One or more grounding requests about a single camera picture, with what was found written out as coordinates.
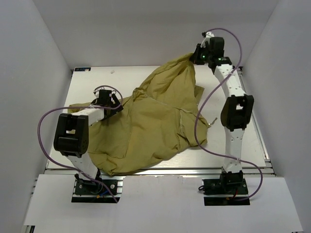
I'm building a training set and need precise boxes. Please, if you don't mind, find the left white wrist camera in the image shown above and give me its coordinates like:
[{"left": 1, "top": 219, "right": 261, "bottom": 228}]
[{"left": 93, "top": 89, "right": 112, "bottom": 100}]

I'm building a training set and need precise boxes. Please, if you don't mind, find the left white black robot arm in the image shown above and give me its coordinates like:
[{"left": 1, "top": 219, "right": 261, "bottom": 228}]
[{"left": 53, "top": 88, "right": 123, "bottom": 194}]

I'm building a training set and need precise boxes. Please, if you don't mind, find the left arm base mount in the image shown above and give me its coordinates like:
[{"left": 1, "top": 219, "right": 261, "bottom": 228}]
[{"left": 71, "top": 178, "right": 123, "bottom": 204}]

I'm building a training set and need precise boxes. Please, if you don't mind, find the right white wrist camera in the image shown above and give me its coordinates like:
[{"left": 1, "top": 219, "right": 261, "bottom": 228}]
[{"left": 201, "top": 32, "right": 215, "bottom": 48}]

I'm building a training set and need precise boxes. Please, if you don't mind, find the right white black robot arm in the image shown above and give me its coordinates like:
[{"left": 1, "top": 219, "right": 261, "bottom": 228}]
[{"left": 193, "top": 33, "right": 254, "bottom": 194}]

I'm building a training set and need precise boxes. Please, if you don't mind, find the left blue table label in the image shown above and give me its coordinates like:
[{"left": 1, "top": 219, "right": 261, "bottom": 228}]
[{"left": 74, "top": 67, "right": 91, "bottom": 72}]

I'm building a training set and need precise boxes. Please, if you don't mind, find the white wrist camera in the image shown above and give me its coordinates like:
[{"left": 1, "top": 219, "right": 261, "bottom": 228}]
[
  {"left": 93, "top": 89, "right": 112, "bottom": 100},
  {"left": 201, "top": 32, "right": 215, "bottom": 48}
]

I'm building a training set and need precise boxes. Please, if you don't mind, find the olive green hooded jacket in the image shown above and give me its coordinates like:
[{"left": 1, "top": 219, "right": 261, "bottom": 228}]
[{"left": 67, "top": 53, "right": 210, "bottom": 177}]

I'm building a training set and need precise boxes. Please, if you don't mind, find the purple cable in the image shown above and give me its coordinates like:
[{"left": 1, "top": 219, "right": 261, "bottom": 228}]
[
  {"left": 37, "top": 84, "right": 121, "bottom": 203},
  {"left": 195, "top": 28, "right": 264, "bottom": 202}
]

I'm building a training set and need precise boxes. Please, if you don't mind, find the aluminium table front rail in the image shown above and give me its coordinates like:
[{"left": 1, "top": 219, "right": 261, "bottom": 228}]
[{"left": 44, "top": 167, "right": 275, "bottom": 176}]

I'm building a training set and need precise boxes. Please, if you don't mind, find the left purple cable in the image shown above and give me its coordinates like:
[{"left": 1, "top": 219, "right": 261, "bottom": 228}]
[{"left": 37, "top": 84, "right": 121, "bottom": 203}]

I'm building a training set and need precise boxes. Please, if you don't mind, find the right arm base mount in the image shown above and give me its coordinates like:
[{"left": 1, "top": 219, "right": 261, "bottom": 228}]
[{"left": 198, "top": 179, "right": 250, "bottom": 206}]

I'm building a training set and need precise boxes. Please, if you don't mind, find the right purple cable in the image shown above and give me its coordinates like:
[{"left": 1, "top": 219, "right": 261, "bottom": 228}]
[{"left": 195, "top": 28, "right": 264, "bottom": 202}]

